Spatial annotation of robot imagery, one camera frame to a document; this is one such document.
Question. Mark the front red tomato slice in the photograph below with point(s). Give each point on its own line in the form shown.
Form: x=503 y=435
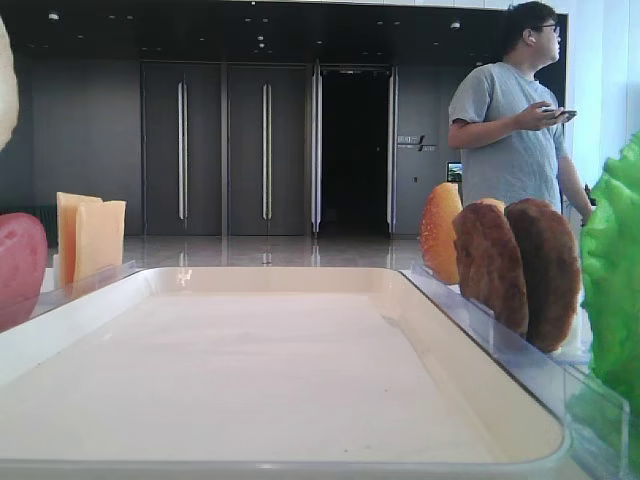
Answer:
x=24 y=253

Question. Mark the white plastic tray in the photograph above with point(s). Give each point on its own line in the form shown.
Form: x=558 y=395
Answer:
x=264 y=373

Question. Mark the man in grey t-shirt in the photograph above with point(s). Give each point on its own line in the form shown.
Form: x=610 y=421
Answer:
x=510 y=149

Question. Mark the front brown meat patty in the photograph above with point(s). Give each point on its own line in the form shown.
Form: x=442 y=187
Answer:
x=489 y=264

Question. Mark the far clear acrylic rack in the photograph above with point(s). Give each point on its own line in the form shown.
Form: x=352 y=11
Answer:
x=51 y=300

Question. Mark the right clear acrylic rack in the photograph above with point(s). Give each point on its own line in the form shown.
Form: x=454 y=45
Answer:
x=605 y=433

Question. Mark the bread slice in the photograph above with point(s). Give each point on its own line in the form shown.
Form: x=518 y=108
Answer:
x=9 y=93
x=493 y=202
x=437 y=234

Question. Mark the rear brown meat patty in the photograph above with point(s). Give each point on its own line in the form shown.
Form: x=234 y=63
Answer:
x=551 y=271

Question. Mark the white pusher block far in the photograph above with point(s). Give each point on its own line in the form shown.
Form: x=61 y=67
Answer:
x=51 y=280

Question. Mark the brown meat patty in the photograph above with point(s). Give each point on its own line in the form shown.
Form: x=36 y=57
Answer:
x=489 y=264
x=551 y=271

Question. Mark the green lettuce leaf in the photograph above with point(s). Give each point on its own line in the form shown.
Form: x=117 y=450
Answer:
x=609 y=246

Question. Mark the dark double door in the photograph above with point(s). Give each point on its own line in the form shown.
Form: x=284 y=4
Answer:
x=225 y=149

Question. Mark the rear orange cheese slice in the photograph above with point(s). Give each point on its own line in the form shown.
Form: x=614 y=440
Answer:
x=67 y=207

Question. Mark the front yellow cheese slice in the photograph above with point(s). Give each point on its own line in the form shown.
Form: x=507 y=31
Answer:
x=99 y=237

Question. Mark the dark smartphone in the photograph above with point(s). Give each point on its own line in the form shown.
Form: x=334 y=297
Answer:
x=569 y=114

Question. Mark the small wall screen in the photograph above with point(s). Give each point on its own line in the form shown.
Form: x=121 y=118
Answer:
x=454 y=172

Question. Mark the clear acrylic rack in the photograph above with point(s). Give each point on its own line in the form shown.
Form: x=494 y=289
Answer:
x=605 y=433
x=51 y=300

